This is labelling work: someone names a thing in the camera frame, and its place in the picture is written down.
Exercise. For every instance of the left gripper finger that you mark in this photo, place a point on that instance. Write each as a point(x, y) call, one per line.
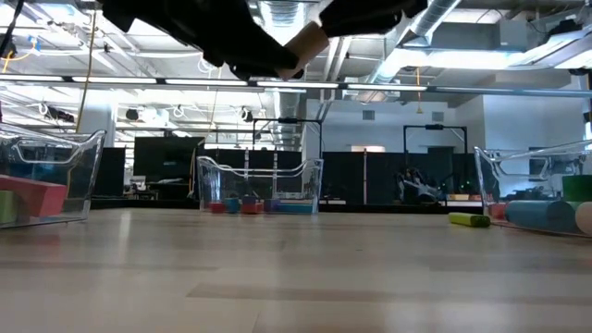
point(240, 37)
point(259, 71)

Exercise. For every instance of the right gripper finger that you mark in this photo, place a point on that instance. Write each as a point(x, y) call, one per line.
point(370, 16)

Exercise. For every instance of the clear plastic bin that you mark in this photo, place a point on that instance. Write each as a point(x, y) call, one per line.
point(69, 185)
point(509, 176)
point(259, 180)

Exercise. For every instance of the blue plank block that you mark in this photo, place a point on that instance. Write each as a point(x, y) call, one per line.
point(294, 208)
point(232, 205)

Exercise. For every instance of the long pink plank block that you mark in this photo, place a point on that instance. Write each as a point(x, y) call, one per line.
point(252, 208)

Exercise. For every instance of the red plank block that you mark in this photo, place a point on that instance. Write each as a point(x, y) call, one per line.
point(217, 207)

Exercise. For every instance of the blue arch block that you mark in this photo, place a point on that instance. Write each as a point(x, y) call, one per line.
point(28, 168)

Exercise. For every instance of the light green plank block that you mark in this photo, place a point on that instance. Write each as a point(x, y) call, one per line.
point(469, 219)

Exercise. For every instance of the red cylinder block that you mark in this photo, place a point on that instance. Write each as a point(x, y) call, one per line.
point(497, 211)

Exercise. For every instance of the long ceiling light strip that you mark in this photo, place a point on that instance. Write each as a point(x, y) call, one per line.
point(205, 82)

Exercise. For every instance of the silver ceiling air duct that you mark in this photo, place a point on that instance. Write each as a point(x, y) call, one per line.
point(289, 104)

